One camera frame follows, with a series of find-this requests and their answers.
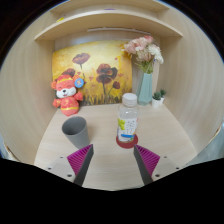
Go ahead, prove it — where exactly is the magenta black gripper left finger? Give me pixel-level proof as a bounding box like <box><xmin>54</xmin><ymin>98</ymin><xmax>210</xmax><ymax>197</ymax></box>
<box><xmin>46</xmin><ymin>143</ymin><xmax>95</xmax><ymax>187</ymax></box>

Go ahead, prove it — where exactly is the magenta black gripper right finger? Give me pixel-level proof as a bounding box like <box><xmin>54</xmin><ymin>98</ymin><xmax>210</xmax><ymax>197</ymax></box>
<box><xmin>133</xmin><ymin>144</ymin><xmax>183</xmax><ymax>186</ymax></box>

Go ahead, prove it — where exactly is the clear plastic water bottle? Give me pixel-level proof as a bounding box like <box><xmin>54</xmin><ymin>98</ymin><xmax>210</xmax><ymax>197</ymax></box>
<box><xmin>117</xmin><ymin>93</ymin><xmax>139</xmax><ymax>142</ymax></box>

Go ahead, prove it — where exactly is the dark red round coaster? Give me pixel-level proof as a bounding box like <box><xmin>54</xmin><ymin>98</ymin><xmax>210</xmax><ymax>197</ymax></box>
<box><xmin>116</xmin><ymin>134</ymin><xmax>138</xmax><ymax>149</ymax></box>

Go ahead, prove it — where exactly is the grey plastic cup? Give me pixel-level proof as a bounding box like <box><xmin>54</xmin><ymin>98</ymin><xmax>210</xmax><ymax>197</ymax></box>
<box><xmin>62</xmin><ymin>116</ymin><xmax>90</xmax><ymax>149</ymax></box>

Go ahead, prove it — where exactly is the small succulent in white pot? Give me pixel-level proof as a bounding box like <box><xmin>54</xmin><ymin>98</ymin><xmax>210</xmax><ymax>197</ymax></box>
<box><xmin>152</xmin><ymin>91</ymin><xmax>161</xmax><ymax>108</ymax></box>

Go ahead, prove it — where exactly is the teal tall vase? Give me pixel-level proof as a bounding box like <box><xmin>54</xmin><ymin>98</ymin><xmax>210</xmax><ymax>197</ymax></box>
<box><xmin>137</xmin><ymin>73</ymin><xmax>152</xmax><ymax>106</ymax></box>

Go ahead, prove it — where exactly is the red plush tiger toy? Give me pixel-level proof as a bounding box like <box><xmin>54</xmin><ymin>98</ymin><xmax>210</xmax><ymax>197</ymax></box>
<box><xmin>51</xmin><ymin>74</ymin><xmax>84</xmax><ymax>116</ymax></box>

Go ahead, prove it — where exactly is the yellow poppy flower painting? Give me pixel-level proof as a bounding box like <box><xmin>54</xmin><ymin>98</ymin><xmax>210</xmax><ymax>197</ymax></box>
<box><xmin>52</xmin><ymin>40</ymin><xmax>132</xmax><ymax>106</ymax></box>

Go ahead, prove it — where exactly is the pink white flower bouquet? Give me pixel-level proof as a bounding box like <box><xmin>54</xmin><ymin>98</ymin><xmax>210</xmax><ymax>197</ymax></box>
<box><xmin>123</xmin><ymin>36</ymin><xmax>164</xmax><ymax>74</ymax></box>

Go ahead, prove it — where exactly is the wooden wall shelf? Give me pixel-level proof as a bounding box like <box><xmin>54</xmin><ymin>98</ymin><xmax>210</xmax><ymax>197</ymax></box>
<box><xmin>35</xmin><ymin>0</ymin><xmax>183</xmax><ymax>40</ymax></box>

